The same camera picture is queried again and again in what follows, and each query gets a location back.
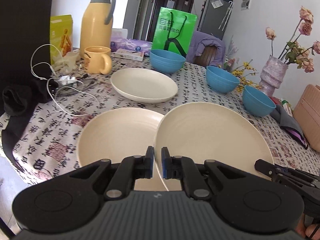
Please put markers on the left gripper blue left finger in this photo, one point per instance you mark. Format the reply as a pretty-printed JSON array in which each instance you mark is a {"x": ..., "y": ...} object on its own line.
[{"x": 148, "y": 162}]

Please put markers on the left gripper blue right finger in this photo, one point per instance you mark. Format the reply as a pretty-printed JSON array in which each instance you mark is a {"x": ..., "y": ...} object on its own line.
[{"x": 167, "y": 170}]

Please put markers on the cream plate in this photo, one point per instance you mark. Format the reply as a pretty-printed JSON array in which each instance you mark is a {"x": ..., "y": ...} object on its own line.
[
  {"x": 201, "y": 131},
  {"x": 121, "y": 136},
  {"x": 143, "y": 85}
]

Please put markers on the blue bowl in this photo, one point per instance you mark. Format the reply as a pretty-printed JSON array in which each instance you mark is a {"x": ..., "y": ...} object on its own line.
[
  {"x": 220, "y": 80},
  {"x": 166, "y": 61},
  {"x": 256, "y": 102}
]

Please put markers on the person's right hand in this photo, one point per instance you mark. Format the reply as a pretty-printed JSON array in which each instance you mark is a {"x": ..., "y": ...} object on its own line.
[{"x": 311, "y": 232}]

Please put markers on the grey purple cloth pouch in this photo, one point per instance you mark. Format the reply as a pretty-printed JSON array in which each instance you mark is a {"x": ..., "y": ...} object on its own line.
[{"x": 289, "y": 125}]

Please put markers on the pink small suitcase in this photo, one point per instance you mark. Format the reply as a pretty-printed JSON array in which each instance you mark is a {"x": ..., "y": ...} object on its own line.
[{"x": 306, "y": 113}]

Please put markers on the green white snack pack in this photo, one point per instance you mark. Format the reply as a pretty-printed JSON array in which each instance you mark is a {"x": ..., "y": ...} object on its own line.
[{"x": 287, "y": 107}]

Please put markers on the red small box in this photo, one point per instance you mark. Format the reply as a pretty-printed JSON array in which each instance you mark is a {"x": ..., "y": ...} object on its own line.
[{"x": 275, "y": 100}]

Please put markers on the wooden chair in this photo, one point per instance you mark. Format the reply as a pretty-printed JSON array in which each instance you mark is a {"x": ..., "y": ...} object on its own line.
[{"x": 207, "y": 56}]

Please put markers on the white book box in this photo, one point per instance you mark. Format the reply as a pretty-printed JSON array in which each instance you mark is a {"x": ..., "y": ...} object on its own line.
[{"x": 128, "y": 54}]

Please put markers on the yellow mug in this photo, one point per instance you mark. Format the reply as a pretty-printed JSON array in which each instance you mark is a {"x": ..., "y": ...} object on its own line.
[{"x": 97, "y": 60}]

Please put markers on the yellow flower branch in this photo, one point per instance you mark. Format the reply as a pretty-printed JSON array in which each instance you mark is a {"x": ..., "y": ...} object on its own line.
[{"x": 243, "y": 73}]

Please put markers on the pink textured vase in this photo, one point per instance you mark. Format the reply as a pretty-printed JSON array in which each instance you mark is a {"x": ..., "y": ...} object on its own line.
[{"x": 272, "y": 75}]

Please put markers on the purple tissue pack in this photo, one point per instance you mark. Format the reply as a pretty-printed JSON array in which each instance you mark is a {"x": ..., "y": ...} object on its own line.
[{"x": 119, "y": 40}]

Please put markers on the purple jacket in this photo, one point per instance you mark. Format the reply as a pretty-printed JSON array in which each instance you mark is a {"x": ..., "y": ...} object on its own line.
[{"x": 198, "y": 43}]

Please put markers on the green paper shopping bag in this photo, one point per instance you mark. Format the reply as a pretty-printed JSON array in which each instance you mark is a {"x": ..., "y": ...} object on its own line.
[{"x": 174, "y": 31}]

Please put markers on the yellow thermos jug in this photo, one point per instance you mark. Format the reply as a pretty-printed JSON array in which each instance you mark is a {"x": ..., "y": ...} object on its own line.
[{"x": 96, "y": 27}]

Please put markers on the black paper bag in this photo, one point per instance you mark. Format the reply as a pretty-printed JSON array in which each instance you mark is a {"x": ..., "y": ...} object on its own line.
[{"x": 25, "y": 35}]

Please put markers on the yellow snack package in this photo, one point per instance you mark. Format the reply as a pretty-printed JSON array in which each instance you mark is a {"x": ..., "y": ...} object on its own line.
[{"x": 61, "y": 30}]

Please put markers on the grey refrigerator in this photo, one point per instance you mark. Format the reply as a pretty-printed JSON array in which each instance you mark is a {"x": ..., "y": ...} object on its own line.
[{"x": 214, "y": 17}]

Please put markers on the dark entrance door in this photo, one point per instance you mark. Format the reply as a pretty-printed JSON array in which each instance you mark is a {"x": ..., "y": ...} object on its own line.
[{"x": 182, "y": 5}]

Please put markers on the white wall panel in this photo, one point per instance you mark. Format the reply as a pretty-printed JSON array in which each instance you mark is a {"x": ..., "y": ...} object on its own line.
[{"x": 245, "y": 4}]

